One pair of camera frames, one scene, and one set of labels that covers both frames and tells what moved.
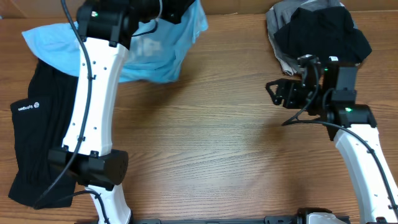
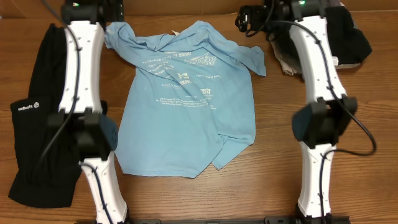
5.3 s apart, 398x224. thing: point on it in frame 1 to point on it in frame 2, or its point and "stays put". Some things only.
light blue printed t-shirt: (157, 54) to (190, 102)
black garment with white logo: (43, 121) stays put
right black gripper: (292, 93) to (244, 19)
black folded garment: (328, 33) stays put
